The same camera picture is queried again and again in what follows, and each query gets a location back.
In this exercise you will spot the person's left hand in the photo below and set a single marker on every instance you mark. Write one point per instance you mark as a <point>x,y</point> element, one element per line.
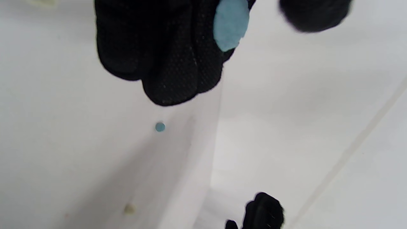
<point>165,47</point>

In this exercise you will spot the blue plasticine ball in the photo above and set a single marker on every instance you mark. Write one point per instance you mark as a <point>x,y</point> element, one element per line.
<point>230,24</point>
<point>160,127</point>

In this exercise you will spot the person's right hand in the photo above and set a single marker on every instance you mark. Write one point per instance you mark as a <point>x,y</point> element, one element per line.
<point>264,213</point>

